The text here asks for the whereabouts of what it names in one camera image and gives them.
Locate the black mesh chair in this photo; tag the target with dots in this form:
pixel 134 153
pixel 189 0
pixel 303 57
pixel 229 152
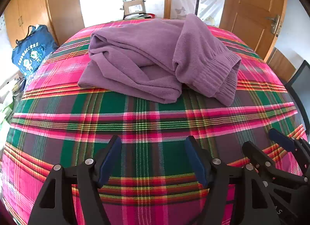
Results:
pixel 299 87

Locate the cardboard box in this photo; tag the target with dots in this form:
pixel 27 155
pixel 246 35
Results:
pixel 134 8

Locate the wooden door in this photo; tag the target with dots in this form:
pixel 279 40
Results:
pixel 251 7

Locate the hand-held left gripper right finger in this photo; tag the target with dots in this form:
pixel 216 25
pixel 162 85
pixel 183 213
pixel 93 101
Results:
pixel 197 163

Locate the blue printed tote bag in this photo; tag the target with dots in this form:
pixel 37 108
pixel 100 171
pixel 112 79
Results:
pixel 34 50

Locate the purple fleece pants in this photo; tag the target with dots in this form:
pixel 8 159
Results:
pixel 145 50

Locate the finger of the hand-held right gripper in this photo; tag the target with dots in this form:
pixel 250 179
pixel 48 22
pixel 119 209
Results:
pixel 256 154
pixel 281 139

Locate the pink green plaid blanket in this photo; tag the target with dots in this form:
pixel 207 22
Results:
pixel 145 123

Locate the wooden wardrobe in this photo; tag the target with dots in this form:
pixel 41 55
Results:
pixel 31 4

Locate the pile of green white packages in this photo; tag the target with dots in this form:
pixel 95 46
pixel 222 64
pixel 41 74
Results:
pixel 8 99

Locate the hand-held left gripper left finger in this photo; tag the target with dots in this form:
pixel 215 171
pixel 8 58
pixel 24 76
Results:
pixel 110 160

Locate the small wooden cabinet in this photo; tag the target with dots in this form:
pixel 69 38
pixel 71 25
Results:
pixel 281 65

